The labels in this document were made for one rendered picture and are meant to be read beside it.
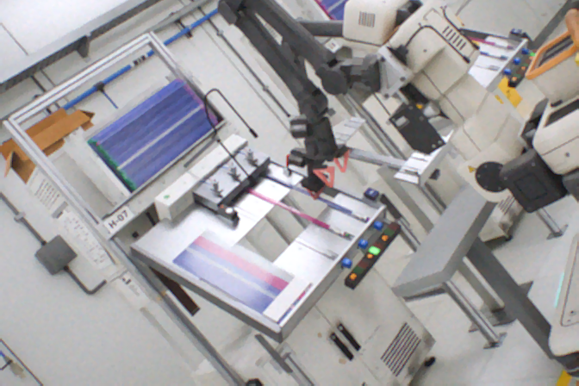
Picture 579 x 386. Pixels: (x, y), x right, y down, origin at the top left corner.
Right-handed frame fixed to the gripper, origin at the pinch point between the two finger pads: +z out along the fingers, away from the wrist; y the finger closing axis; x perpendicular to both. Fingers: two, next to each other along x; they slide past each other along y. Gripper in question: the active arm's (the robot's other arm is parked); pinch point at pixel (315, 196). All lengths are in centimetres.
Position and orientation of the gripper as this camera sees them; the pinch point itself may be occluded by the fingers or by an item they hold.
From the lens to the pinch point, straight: 262.1
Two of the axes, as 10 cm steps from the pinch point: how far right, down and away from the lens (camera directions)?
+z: 0.7, 7.6, 6.5
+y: -6.0, 5.5, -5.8
